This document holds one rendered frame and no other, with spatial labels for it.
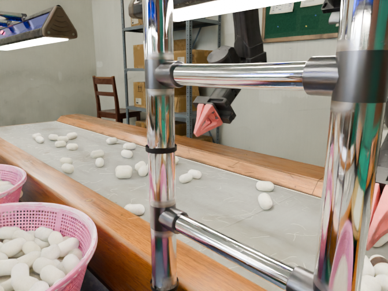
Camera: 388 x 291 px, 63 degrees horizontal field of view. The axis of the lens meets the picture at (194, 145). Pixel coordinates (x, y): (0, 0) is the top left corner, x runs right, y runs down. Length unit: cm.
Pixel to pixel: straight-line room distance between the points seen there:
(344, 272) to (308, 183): 46
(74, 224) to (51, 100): 468
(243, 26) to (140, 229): 57
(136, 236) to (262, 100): 261
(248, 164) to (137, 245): 38
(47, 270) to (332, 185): 33
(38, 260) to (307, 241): 34
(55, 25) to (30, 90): 421
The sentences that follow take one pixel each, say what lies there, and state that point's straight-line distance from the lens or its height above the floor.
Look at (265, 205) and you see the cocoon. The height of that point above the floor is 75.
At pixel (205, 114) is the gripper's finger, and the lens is 77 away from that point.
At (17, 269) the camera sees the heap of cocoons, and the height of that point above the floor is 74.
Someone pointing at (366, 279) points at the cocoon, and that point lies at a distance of 38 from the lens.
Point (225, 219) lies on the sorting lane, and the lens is 50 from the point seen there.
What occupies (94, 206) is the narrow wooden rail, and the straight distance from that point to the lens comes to 50.
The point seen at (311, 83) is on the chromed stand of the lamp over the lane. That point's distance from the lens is 17.
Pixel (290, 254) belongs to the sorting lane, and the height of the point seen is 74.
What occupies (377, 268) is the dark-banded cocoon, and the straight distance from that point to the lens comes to 41.
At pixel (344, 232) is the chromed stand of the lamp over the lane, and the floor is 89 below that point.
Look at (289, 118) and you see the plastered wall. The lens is 281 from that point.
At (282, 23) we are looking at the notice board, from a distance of 285.
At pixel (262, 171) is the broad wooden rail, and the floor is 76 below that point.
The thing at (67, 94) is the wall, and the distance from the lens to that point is 521.
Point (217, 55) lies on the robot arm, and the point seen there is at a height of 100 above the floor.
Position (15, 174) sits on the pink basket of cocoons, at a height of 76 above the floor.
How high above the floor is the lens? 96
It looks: 13 degrees down
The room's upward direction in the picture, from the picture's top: straight up
